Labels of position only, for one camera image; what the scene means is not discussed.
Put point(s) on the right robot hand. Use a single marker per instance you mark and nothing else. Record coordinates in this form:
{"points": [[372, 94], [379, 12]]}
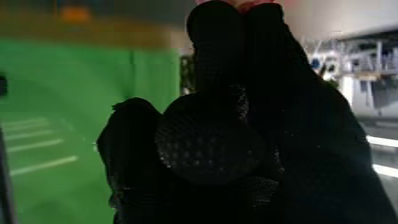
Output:
{"points": [[237, 150]]}

